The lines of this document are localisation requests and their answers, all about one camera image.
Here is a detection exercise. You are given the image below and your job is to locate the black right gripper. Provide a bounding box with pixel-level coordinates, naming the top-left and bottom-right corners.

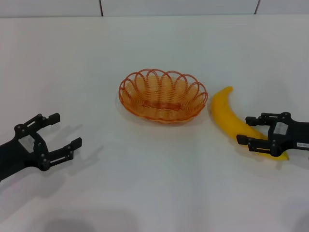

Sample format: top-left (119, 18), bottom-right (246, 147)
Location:
top-left (236, 111), bottom-right (309, 157)

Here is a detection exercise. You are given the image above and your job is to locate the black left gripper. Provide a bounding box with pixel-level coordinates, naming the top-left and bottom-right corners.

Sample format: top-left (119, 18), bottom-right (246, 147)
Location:
top-left (0, 112), bottom-right (83, 183)

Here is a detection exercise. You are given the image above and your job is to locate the yellow banana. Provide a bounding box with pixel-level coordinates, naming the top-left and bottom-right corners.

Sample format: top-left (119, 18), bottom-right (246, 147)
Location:
top-left (210, 86), bottom-right (290, 161)

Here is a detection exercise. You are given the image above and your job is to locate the orange wire basket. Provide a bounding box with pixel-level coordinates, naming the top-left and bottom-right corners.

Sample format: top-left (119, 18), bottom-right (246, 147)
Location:
top-left (118, 68), bottom-right (209, 124)

